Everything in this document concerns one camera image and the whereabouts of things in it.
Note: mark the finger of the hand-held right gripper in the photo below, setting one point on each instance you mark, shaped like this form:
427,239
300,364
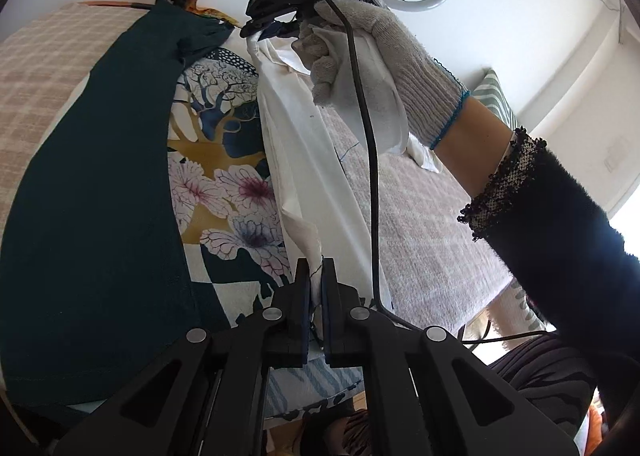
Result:
286,28
256,29

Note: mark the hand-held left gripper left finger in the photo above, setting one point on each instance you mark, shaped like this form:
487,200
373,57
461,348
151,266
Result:
302,296

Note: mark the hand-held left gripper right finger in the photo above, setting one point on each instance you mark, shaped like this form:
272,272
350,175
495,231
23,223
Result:
328,296

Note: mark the white cloth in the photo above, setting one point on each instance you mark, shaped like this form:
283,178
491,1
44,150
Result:
305,146

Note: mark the person's right forearm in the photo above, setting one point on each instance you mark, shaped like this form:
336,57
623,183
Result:
545,236

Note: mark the person's right hand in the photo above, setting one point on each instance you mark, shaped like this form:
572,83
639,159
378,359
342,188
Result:
380,51

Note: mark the pale blue striped cloth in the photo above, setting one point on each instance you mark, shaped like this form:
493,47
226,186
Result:
310,386

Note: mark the dark green cloth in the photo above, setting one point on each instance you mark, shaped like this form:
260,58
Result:
100,216

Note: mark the person's striped dark clothing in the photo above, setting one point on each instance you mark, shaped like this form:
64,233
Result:
530,381

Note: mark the green striped cushion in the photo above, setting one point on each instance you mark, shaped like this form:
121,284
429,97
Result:
497,98

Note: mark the white wall socket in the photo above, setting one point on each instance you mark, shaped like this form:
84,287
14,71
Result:
617,153

